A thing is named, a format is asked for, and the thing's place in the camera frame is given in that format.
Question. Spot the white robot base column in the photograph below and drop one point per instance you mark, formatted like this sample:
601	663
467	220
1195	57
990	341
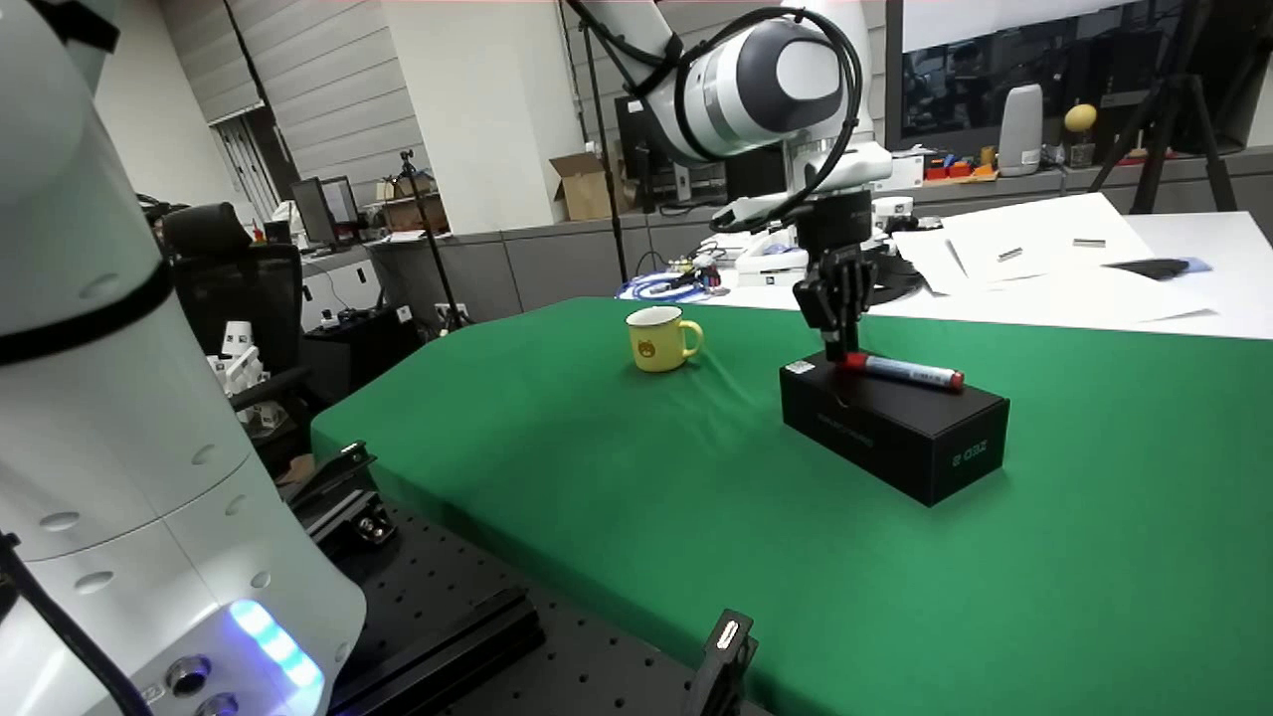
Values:
170	570

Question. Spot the blue red marker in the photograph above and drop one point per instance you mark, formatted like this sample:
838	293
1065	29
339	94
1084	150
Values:
905	373

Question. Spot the cardboard box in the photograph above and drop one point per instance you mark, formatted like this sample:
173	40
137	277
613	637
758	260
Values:
584	190

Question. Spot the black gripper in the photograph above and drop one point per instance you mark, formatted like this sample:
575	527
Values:
828	293

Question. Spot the white side table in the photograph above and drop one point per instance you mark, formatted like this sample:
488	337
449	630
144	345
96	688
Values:
1084	265

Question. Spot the black clamp bracket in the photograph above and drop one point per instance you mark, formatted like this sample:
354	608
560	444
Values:
716	683

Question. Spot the yellow ball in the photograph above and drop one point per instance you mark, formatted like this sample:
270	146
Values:
1078	117

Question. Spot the black tripod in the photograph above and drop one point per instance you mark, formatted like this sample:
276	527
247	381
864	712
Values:
1200	101

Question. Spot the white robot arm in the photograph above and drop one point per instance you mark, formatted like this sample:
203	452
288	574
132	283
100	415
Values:
773	76

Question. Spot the yellow mug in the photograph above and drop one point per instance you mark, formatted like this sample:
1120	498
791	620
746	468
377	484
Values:
663	341

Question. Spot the black office chair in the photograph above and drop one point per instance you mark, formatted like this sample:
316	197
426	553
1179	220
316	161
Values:
220	277

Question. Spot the green table cloth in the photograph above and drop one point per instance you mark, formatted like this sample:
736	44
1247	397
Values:
1120	564

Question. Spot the black rectangular box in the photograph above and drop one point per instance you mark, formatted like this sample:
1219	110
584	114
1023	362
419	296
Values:
926	444

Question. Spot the white speaker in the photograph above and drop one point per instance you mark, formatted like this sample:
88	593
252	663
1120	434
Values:
1019	132

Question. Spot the black perforated breadboard table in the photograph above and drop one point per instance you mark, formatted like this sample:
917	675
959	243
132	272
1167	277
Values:
464	634

